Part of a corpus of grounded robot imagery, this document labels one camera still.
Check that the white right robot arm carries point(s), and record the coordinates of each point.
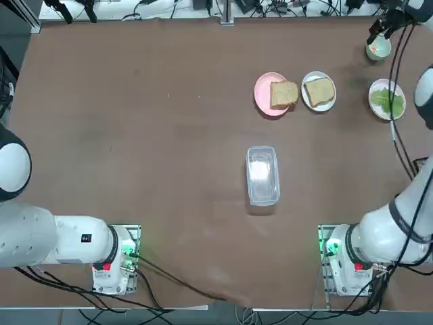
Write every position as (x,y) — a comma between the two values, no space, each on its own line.
(382,237)

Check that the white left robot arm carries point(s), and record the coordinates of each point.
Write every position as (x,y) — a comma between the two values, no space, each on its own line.
(67,237)

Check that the black stand leg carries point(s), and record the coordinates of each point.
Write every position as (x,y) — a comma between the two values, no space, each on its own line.
(64,11)
(89,10)

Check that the clear plastic container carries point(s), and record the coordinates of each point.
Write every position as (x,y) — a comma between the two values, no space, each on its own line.
(262,176)

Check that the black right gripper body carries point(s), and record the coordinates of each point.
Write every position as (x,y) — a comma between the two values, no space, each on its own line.
(397,17)

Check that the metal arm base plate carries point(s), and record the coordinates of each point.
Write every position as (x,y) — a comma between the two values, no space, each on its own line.
(135,233)
(323,237)

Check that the green lettuce leaf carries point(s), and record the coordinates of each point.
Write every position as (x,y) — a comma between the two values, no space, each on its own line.
(389,101)

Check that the aluminium camera post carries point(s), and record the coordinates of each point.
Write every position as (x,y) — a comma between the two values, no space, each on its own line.
(226,11)

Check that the pink round plate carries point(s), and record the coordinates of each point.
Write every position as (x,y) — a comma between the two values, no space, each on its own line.
(262,94)

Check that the green bowl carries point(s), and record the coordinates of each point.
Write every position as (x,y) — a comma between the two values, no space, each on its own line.
(382,54)

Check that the aluminium rail bracket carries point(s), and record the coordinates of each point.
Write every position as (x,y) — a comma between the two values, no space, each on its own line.
(34,22)

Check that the brown bread slice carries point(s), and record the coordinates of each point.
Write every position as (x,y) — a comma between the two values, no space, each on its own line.
(284,94)
(319,92)

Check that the white round plate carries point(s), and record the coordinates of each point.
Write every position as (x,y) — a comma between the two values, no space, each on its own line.
(308,101)
(375,106)

